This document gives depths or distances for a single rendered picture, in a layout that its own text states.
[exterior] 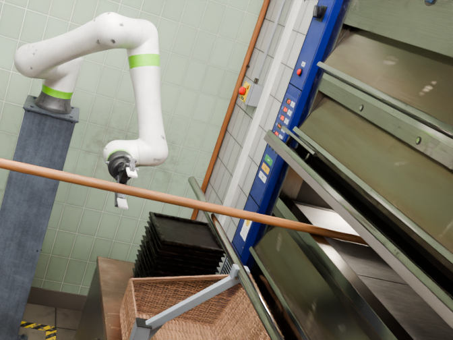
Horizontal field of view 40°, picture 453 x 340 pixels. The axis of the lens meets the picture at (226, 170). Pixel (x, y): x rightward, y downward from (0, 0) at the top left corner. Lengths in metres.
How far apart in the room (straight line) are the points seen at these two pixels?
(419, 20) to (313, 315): 0.97
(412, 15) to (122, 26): 0.95
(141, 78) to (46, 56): 0.36
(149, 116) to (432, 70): 1.00
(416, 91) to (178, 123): 1.66
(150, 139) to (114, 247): 1.28
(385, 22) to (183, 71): 1.34
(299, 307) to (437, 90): 0.85
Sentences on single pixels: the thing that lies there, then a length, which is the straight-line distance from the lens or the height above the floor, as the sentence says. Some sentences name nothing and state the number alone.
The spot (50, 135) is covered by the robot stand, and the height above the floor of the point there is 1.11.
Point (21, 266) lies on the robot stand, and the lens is 2.85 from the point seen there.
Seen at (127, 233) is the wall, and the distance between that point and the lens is 3.45.
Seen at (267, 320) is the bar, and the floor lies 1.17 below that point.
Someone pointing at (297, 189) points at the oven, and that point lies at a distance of 2.53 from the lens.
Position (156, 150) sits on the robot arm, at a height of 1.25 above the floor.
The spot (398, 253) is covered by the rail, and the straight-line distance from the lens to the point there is 1.53.
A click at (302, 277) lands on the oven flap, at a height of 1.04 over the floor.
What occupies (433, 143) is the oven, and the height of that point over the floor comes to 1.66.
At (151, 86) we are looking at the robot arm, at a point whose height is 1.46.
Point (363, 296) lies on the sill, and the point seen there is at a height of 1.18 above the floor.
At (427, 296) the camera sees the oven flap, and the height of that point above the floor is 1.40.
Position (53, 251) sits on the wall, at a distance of 3.47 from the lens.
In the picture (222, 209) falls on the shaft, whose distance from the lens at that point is 2.08.
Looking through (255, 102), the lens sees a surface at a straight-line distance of 2.95.
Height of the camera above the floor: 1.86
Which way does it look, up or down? 15 degrees down
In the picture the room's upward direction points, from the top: 19 degrees clockwise
